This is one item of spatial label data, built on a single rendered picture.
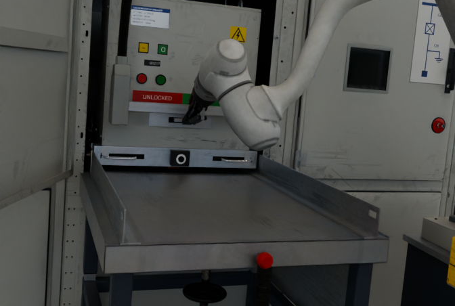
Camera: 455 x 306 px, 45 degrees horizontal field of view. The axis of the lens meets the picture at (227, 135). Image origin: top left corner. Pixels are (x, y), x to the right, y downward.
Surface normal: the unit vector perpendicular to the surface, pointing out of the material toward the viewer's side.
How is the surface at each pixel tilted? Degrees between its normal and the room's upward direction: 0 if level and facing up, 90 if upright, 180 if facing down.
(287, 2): 90
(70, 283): 90
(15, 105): 90
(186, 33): 90
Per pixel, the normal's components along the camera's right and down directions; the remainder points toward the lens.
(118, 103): 0.32, 0.14
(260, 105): 0.00, -0.18
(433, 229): -0.96, -0.04
